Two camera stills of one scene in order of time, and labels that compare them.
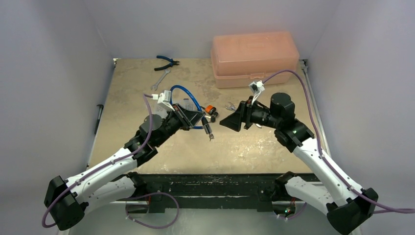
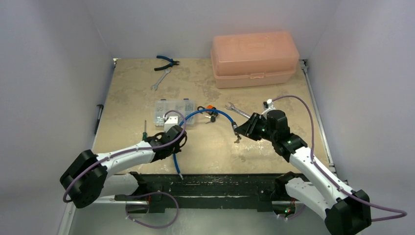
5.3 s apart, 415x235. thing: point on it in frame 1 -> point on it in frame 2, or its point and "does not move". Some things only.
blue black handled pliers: x=172 y=63 does not move
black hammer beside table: x=101 y=108 does not move
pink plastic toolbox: x=238 y=59 does not move
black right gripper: x=244 y=115 -> x=252 y=125
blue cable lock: x=206 y=125 -> x=223 y=112
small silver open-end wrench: x=155 y=85 does not move
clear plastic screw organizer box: x=188 y=104 does not move
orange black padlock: x=210 y=109 does not move
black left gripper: x=187 y=118 -> x=176 y=149
